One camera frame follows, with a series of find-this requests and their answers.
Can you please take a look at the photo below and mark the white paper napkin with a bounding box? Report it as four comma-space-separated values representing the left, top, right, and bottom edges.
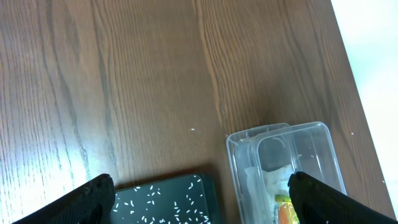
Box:
245, 164, 294, 223

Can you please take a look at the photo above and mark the yellow green snack wrapper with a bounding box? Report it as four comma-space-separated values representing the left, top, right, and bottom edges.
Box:
275, 194, 300, 224

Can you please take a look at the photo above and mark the black plastic tray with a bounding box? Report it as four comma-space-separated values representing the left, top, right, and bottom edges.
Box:
108, 172, 222, 224

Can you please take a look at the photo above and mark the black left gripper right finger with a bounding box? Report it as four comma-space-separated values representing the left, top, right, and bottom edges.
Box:
288, 172, 397, 224

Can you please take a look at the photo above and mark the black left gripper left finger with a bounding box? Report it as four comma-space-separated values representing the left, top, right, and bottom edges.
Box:
14, 174, 116, 224

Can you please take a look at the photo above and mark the white rice pile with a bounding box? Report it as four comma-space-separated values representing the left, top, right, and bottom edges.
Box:
112, 174, 212, 224

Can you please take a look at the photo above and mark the clear plastic container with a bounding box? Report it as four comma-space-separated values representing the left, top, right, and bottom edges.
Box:
226, 121, 348, 224

